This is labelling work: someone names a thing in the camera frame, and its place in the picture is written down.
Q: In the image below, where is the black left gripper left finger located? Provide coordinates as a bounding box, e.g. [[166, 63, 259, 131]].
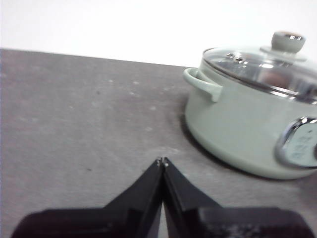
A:
[[9, 157, 164, 238]]

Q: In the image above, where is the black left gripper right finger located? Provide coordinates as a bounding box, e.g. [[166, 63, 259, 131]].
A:
[[162, 157, 316, 238]]

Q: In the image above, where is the pale green electric steamer pot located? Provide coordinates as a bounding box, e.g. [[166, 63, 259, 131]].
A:
[[182, 47, 317, 179]]

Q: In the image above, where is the glass steamer lid grey knob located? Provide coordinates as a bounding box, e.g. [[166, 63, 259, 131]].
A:
[[202, 31, 317, 105]]

